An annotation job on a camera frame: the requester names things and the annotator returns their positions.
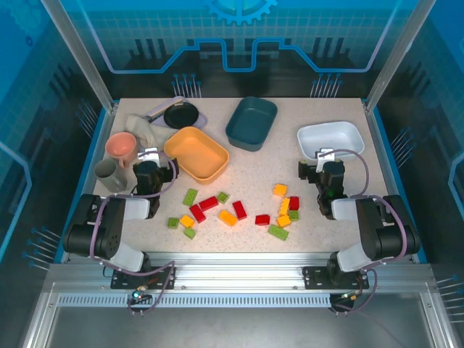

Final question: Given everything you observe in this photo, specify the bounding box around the long red lego brick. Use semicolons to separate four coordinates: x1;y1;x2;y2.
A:
232;200;248;222
199;196;220;212

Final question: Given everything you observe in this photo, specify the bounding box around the aluminium frame post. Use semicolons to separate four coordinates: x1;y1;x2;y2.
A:
40;0;119;112
364;0;436;112

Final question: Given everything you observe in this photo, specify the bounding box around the beige cloth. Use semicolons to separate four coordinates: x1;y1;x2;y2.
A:
125;113;175;149

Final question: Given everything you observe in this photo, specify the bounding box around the blue table edge trim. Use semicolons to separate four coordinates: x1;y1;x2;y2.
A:
54;107;117;264
368;107;431;264

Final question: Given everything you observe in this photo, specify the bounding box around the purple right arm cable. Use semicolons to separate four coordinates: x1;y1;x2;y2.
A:
328;149;409;316

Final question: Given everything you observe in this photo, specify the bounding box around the aluminium mounting rail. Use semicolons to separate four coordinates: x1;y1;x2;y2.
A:
46;251;438;297

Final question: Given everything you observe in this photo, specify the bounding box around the power connector with green light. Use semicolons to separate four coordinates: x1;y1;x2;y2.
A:
132;284;152;302
339;289;363;304

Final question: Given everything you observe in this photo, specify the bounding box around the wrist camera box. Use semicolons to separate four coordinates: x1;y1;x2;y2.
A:
137;147;161;164
314;146;336;164

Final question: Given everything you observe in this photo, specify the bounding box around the pink mug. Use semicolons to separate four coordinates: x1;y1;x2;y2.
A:
105;132;141;170

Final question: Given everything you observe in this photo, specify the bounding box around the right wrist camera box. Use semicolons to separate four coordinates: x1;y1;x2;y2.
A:
314;146;336;164

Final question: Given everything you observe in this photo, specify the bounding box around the orange plastic container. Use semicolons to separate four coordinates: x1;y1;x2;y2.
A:
163;126;230;186

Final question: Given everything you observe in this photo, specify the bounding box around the teal plastic container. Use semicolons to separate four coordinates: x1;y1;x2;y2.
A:
225;96;279;152

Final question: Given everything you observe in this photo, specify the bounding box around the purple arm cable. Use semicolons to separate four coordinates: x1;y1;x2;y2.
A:
328;149;409;316
88;150;178;316

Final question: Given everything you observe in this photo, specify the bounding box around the grey mug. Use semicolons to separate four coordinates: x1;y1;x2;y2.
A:
94;156;128;193

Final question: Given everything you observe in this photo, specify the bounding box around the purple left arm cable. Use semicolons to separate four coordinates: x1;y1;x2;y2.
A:
88;150;178;316

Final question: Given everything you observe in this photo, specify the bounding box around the long orange lego brick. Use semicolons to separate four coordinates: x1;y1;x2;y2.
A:
218;209;239;228

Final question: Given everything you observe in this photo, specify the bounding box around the slotted cable duct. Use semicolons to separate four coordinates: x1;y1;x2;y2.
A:
57;294;334;306

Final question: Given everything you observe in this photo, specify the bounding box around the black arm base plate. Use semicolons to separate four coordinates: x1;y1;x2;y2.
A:
302;265;370;291
110;265;177;291

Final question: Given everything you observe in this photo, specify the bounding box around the black frying pan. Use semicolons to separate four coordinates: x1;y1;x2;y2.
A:
163;102;199;128

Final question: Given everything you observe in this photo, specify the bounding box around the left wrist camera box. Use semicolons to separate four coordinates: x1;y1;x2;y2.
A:
137;147;161;164

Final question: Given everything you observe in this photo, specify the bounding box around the white plastic container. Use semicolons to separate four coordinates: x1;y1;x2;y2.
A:
297;120;365;162

